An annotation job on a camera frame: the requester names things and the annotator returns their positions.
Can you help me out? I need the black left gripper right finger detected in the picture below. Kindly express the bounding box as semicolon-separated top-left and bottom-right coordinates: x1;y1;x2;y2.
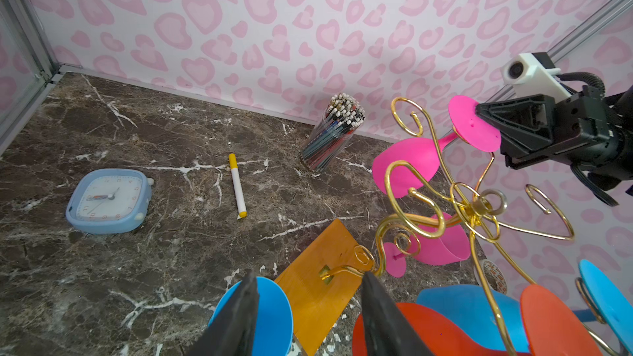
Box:
361;272;433;355

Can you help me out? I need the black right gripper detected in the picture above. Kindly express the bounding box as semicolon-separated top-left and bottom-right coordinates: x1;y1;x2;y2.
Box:
476;86;632;183

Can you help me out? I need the pink wine glass back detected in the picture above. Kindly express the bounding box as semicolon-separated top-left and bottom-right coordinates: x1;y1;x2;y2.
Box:
372;96;502;199

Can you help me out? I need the red wine glass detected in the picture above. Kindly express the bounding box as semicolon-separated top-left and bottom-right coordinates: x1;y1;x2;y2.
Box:
352;285;601;355

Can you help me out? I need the orange wooden rack base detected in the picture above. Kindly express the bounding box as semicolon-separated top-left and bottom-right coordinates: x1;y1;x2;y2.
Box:
275;219;369;355

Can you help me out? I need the gold wire glass rack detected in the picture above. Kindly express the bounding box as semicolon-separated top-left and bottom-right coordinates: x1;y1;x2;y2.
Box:
342;122;632;355

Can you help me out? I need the light blue alarm clock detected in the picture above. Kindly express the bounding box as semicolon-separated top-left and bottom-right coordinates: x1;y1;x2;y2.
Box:
65;168;154;234

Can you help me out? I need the blue wine glass front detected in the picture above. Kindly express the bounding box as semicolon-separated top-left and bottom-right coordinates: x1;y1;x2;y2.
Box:
416;259;633;354

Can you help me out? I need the pink wine glass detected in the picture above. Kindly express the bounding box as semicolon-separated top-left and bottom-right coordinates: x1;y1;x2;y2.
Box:
372;96;502;199
383;224;471;278

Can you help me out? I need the blue wine glass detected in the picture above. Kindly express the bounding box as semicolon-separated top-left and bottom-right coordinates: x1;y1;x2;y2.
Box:
416;259;633;354
208;275;293;355

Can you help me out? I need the white yellow marker pen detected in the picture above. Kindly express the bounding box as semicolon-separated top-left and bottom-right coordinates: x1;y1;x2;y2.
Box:
228;153;247;219

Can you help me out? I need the clear cup of pencils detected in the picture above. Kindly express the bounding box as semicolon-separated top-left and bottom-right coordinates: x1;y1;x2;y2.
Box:
300;92;366;173

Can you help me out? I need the roll of tape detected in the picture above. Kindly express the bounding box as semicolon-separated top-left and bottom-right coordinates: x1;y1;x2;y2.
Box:
480;259;508;294

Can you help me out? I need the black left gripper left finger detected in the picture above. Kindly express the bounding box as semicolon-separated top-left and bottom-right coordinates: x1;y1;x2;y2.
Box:
186;273;260;355

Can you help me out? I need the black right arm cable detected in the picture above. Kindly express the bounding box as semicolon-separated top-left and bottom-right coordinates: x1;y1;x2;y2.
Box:
558;71;621;208

